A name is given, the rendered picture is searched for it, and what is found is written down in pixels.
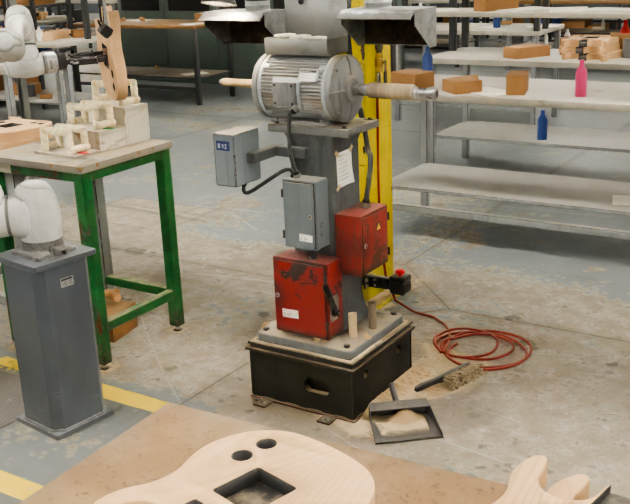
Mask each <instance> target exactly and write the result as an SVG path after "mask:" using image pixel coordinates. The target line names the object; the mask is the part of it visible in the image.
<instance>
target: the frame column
mask: <svg viewBox="0 0 630 504"><path fill-rule="evenodd" d="M359 136H360V134H357V135H354V136H352V137H349V138H342V137H330V136H318V135H307V134H295V133H291V146H301V147H309V148H310V157H309V158H306V159H301V158H294V162H295V166H296V168H297V170H299V173H301V175H308V176H317V177H326V178H327V181H328V209H329V236H330V244H329V245H327V246H325V247H323V248H321V249H320V250H318V251H317V253H318V254H324V255H330V256H336V236H335V214H336V213H338V212H340V211H342V210H344V209H346V208H349V207H351V206H353V205H355V204H357V203H359V202H360V188H359V150H358V138H359ZM342 296H343V326H344V329H343V330H342V331H341V332H344V331H345V330H347V329H348V328H349V321H348V313H349V312H356V313H357V322H359V321H360V320H362V319H363V318H365V317H366V316H367V315H368V306H367V304H366V302H365V300H364V296H363V292H362V277H358V276H353V275H347V274H342Z"/></svg>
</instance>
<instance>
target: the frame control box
mask: <svg viewBox="0 0 630 504"><path fill-rule="evenodd" d="M213 143H214V156H215V170H216V184H217V185H219V186H227V187H235V188H237V187H239V186H242V192H243V194H245V195H249V194H251V193H253V192H255V191H257V190H258V189H260V188H261V187H263V186H264V185H266V184H267V183H269V182H270V181H271V180H273V179H274V178H276V177H277V176H279V175H281V174H282V173H285V172H290V173H291V175H290V177H291V178H292V179H295V178H294V176H293V172H294V171H293V169H292V168H290V167H286V168H283V169H281V170H279V171H278V172H276V173H274V174H273V175H271V176H270V177H268V178H267V179H266V180H264V181H263V182H261V183H260V184H258V185H257V186H255V187H254V188H252V189H250V190H248V191H246V186H247V183H250V182H253V181H255V180H258V179H260V178H261V170H260V162H258V163H255V164H252V163H247V158H246V154H247V153H248V152H251V151H254V150H257V149H259V135H258V128H257V127H246V126H236V127H233V128H229V129H226V130H223V131H219V132H216V133H213Z"/></svg>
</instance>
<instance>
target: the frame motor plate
mask: <svg viewBox="0 0 630 504"><path fill-rule="evenodd" d="M290 127H291V132H290V133H295V134H307V135H318V136H330V137H342V138H349V137H352V136H354V135H357V134H360V133H363V132H365V131H368V130H371V129H373V128H376V127H379V119H372V118H371V117H368V118H356V117H354V119H352V120H351V121H350V122H347V123H339V122H337V123H334V124H331V125H328V126H319V125H307V124H294V123H291V125H290ZM286 129H287V123H282V122H279V121H275V122H273V123H269V124H268V131H271V132H283V133H287V130H286Z"/></svg>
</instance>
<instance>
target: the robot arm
mask: <svg viewBox="0 0 630 504"><path fill-rule="evenodd" d="M99 62H108V59H107V54H104V55H103V51H95V52H93V50H91V51H88V52H81V53H74V54H68V56H66V54H65V52H56V53H54V51H50V52H41V53H39V51H38V49H37V45H36V35H35V28H34V23H33V20H32V16H31V14H30V12H29V11H28V9H27V8H26V7H24V6H22V5H13V6H11V7H9V8H8V9H7V12H6V16H5V28H0V63H3V65H4V70H5V73H6V74H7V75H8V76H9V77H12V78H33V77H37V76H40V75H43V74H50V73H57V71H60V70H67V68H68V66H67V65H74V66H79V65H89V64H98V63H99ZM8 236H16V237H21V246H22V247H19V248H16V249H13V250H11V255H17V256H21V257H24V258H27V259H31V260H33V261H34V262H41V261H44V260H46V259H49V258H52V257H55V256H65V255H66V254H67V253H68V252H72V251H76V250H77V248H76V246H75V245H70V244H67V243H65V242H64V238H63V225H62V216H61V210H60V205H59V201H58V199H57V196H56V194H55V192H54V190H53V189H52V187H51V186H50V185H49V184H48V183H47V182H46V181H43V180H27V181H24V182H22V183H20V184H19V185H18V186H17V187H16V188H15V189H14V193H13V194H10V195H4V192H3V190H2V187H1V185H0V238H3V237H8Z"/></svg>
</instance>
